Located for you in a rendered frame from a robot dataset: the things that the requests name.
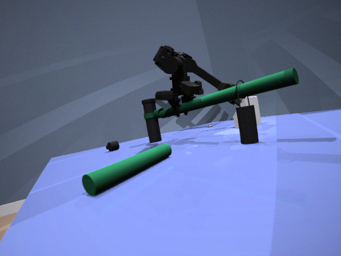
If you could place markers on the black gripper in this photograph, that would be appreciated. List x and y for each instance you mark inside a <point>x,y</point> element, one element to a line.
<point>172,95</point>

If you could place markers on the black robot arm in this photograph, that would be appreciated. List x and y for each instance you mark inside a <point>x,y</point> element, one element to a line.
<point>172,62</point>

